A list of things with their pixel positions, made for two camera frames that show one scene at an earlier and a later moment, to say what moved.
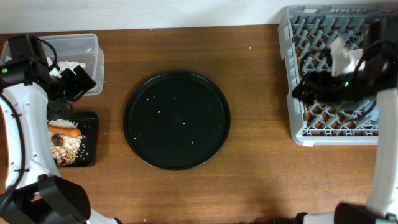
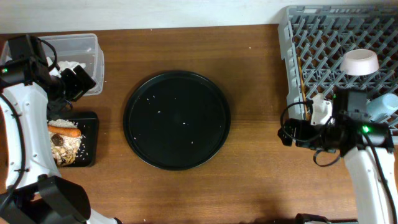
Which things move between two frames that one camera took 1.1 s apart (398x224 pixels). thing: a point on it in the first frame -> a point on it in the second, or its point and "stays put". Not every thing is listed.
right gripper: x=329 y=90 -> x=304 y=126
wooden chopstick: x=300 y=73 stays put
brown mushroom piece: x=57 y=139 stays put
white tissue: x=64 y=65 stays put
